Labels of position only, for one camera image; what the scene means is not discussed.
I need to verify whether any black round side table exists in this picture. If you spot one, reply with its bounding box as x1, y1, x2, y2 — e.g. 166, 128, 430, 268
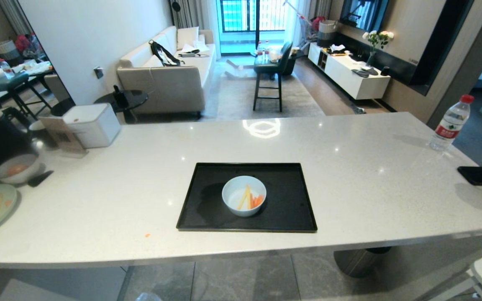
94, 85, 149, 123

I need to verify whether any beige sofa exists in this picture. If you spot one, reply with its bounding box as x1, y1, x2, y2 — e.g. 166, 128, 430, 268
116, 26, 217, 119

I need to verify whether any wall mounted television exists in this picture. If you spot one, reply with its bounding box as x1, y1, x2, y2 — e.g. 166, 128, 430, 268
340, 0, 390, 33

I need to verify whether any brown paper card stand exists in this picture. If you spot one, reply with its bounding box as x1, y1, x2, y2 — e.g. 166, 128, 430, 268
39, 116, 89, 159

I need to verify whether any white tv cabinet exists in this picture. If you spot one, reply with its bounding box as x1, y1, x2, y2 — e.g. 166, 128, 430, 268
307, 42, 391, 100

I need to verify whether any white ceramic bowl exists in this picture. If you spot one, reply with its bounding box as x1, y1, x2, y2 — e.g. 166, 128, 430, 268
222, 176, 267, 217

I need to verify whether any grey floor rug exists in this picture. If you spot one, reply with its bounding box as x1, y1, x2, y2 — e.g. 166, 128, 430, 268
216, 74, 326, 122

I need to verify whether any yellow vegetable stick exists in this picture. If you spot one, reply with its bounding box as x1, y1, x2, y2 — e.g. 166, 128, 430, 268
237, 185, 251, 211

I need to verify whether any black smartphone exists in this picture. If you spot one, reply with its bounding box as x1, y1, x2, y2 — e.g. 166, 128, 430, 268
457, 166, 482, 186

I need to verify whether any clear plastic water bottle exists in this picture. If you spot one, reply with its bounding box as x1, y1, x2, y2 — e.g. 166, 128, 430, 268
428, 94, 474, 152

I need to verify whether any metal trash bin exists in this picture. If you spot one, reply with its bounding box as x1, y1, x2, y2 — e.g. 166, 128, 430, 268
333, 247, 392, 278

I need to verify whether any black rectangular tray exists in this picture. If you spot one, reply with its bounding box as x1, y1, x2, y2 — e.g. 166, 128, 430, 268
176, 163, 318, 233

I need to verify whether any white cushion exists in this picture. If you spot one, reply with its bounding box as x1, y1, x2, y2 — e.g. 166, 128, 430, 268
177, 26, 200, 51

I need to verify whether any white boxy appliance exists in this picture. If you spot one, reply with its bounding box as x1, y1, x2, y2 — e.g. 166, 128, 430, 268
62, 103, 122, 149

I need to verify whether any woven laundry basket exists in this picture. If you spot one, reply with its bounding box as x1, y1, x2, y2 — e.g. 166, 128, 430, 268
317, 19, 338, 47

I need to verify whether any dark green bar stool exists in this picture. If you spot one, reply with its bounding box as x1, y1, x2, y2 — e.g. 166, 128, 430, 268
252, 41, 294, 112

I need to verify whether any white flower bouquet vase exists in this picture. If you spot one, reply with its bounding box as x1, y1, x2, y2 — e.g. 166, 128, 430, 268
362, 30, 395, 66

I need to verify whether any white bowl with carrot pieces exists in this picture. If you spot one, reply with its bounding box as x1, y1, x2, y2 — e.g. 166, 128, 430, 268
0, 153, 41, 185

